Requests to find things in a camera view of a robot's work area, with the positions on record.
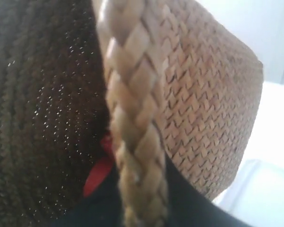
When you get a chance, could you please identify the red objects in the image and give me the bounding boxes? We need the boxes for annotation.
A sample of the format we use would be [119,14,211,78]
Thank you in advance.
[83,157,114,197]

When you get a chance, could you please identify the white plastic tray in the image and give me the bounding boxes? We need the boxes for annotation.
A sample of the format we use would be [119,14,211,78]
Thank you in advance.
[214,82,284,227]

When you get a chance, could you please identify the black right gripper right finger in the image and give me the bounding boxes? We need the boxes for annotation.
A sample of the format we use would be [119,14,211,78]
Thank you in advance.
[165,155,249,227]

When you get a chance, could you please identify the brown woven basket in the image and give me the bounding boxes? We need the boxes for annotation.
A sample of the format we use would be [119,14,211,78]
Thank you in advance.
[0,0,264,227]

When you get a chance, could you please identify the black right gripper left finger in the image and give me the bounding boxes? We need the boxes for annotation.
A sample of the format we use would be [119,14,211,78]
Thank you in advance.
[49,166,123,227]

